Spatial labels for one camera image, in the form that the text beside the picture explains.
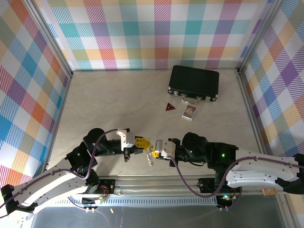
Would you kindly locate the aluminium frame post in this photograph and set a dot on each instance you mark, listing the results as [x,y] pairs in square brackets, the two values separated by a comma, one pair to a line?
[50,35]
[258,35]

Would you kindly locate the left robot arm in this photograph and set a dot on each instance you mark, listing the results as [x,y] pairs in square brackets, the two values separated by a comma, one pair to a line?
[47,180]

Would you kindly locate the aluminium side rail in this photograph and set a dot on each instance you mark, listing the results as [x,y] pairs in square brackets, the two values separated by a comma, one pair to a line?
[252,118]
[57,123]

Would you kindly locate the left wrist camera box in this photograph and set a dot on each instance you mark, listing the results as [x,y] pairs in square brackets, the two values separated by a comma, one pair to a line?
[124,140]

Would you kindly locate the black briefcase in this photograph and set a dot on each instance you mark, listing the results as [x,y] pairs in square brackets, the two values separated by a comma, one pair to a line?
[193,79]

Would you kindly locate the small orange circuit board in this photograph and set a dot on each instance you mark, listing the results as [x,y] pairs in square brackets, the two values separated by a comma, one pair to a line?
[269,191]

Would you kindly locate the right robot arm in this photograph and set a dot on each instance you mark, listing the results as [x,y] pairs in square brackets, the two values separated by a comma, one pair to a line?
[261,171]

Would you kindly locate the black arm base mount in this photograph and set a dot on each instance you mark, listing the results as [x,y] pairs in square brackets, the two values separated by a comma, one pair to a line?
[108,186]
[206,185]

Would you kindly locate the playing card box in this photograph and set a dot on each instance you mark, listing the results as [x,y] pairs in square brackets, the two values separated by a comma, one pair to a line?
[189,112]

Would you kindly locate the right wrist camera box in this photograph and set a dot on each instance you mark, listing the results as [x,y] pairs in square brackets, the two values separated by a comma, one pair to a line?
[166,148]

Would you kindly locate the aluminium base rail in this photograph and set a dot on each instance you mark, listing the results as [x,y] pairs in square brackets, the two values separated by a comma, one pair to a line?
[154,184]

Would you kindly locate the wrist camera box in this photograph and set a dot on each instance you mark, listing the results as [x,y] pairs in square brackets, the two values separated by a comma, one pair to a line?
[166,148]
[124,140]

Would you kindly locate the grey metal plate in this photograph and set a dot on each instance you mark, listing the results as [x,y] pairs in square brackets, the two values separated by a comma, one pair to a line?
[166,218]

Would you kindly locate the red triangle piece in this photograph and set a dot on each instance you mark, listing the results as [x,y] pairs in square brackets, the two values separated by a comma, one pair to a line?
[169,107]

